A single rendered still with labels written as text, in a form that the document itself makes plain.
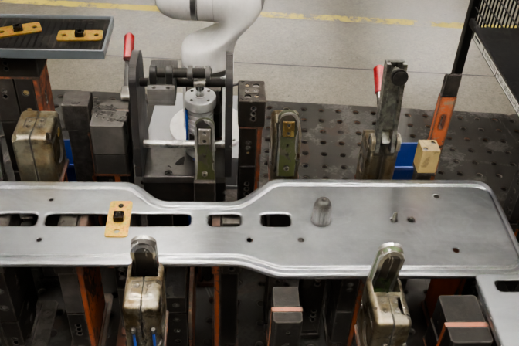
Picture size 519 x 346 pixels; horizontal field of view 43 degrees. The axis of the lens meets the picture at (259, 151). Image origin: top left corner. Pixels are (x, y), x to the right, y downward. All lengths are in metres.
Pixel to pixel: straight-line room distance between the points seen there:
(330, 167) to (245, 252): 0.69
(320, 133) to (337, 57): 1.78
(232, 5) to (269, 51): 2.19
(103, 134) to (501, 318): 0.73
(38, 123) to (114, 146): 0.14
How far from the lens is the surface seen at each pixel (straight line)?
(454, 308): 1.09
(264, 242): 1.09
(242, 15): 1.41
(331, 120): 1.88
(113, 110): 1.25
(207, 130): 1.17
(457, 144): 1.89
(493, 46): 1.68
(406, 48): 3.76
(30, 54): 1.29
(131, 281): 0.98
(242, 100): 1.19
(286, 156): 1.22
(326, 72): 3.43
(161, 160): 1.30
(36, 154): 1.22
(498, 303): 1.09
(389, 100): 1.19
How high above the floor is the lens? 1.79
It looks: 39 degrees down
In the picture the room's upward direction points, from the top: 3 degrees clockwise
